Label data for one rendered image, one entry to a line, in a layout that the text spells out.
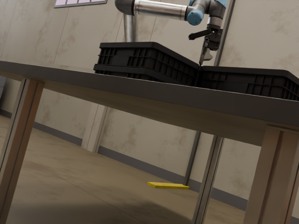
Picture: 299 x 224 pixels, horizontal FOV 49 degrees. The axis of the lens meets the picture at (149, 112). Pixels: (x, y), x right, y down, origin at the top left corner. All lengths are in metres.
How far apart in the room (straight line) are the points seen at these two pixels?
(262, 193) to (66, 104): 5.51
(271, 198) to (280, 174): 0.04
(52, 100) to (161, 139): 2.76
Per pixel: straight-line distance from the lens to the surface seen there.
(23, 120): 1.24
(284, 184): 0.60
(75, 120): 5.69
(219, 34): 1.80
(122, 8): 1.78
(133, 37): 1.99
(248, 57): 3.96
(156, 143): 4.34
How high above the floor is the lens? 0.60
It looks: 2 degrees up
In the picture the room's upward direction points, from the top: 15 degrees clockwise
